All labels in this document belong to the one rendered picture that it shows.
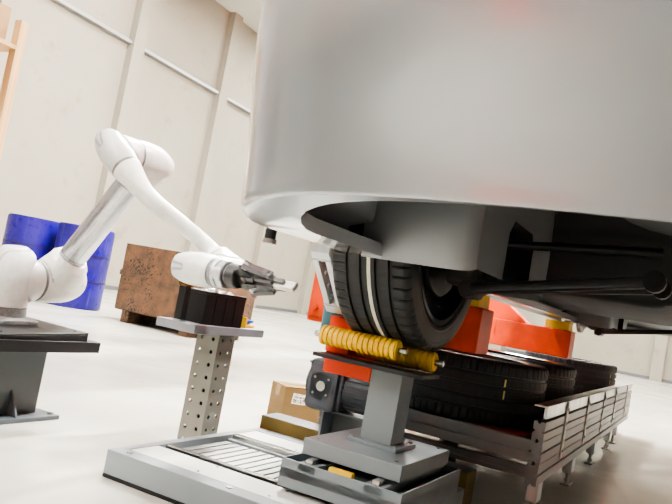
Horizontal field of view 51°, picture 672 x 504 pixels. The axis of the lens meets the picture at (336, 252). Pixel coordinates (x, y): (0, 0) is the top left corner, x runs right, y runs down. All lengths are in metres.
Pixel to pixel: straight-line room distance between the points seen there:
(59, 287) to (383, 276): 1.41
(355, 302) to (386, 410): 0.35
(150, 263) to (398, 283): 5.64
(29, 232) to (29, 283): 5.83
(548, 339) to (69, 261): 2.77
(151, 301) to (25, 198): 5.97
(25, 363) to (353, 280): 1.35
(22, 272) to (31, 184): 10.22
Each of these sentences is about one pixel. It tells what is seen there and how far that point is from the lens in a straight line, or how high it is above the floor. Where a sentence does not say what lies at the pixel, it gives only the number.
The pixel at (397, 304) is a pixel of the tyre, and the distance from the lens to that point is 1.88.
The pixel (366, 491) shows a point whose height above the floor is 0.15.
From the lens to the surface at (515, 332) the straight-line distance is 4.46.
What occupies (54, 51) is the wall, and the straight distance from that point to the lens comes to 13.24.
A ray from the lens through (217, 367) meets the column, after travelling 2.69.
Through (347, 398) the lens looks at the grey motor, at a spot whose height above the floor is 0.29.
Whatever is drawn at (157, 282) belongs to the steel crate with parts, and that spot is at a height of 0.46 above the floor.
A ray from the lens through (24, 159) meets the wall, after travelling 12.83.
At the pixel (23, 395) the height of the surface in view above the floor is 0.08.
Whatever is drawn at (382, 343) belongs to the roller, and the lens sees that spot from 2.00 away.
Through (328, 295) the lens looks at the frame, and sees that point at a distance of 2.08.
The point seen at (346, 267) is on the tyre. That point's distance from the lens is 1.90.
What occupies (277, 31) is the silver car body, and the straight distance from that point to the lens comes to 1.26.
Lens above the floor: 0.62
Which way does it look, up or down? 4 degrees up
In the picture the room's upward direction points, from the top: 10 degrees clockwise
